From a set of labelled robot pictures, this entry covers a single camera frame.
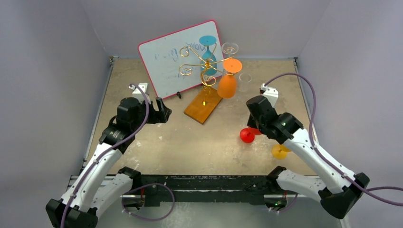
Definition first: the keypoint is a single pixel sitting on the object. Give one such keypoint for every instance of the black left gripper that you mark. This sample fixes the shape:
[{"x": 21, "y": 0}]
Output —
[{"x": 158, "y": 117}]

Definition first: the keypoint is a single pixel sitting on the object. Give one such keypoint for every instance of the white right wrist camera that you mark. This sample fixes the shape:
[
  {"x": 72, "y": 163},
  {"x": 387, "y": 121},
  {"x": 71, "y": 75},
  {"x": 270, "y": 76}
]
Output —
[{"x": 270, "y": 93}]

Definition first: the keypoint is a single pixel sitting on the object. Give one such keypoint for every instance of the red plastic wine glass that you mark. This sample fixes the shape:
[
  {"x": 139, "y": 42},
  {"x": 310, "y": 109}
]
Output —
[{"x": 247, "y": 135}]

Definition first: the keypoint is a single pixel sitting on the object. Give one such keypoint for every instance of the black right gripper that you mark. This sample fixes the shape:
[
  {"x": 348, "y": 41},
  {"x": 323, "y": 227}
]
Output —
[{"x": 254, "y": 122}]

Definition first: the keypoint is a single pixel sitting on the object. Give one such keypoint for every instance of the gold wire wine glass rack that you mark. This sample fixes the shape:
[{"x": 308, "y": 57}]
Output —
[{"x": 206, "y": 101}]

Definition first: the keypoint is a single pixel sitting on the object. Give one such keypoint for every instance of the clear wine glass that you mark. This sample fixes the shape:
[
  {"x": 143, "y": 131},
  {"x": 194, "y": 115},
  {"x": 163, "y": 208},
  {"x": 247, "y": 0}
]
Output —
[{"x": 229, "y": 49}]

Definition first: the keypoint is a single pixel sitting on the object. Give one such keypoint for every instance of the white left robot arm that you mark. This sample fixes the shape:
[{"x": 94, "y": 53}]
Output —
[{"x": 85, "y": 201}]

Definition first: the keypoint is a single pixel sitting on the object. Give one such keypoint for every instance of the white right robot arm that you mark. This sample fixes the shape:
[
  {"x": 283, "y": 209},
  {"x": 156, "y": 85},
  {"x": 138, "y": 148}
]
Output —
[{"x": 336, "y": 188}]

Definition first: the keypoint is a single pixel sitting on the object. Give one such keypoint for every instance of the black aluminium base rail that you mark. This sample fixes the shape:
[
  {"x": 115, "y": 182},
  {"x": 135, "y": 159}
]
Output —
[{"x": 154, "y": 189}]

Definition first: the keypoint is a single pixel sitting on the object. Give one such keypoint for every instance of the orange plastic wine glass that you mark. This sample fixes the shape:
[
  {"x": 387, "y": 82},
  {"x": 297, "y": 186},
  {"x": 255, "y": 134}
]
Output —
[{"x": 228, "y": 83}]

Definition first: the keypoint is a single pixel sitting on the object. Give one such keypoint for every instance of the yellow plastic wine glass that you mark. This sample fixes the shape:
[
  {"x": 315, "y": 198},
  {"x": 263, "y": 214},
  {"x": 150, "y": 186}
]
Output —
[{"x": 280, "y": 151}]

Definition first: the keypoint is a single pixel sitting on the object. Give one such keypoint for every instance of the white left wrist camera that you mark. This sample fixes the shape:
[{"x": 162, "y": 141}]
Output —
[{"x": 140, "y": 92}]

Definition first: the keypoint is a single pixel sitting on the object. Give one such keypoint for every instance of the pink framed whiteboard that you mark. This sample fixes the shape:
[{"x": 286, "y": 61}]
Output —
[{"x": 173, "y": 61}]

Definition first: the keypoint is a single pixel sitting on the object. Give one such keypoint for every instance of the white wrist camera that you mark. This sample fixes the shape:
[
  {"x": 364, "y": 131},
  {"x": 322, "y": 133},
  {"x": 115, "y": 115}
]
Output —
[
  {"x": 270, "y": 93},
  {"x": 140, "y": 92}
]

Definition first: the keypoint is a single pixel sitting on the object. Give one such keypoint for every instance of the blue plastic wine glass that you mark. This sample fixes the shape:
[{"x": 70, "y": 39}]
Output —
[{"x": 208, "y": 58}]

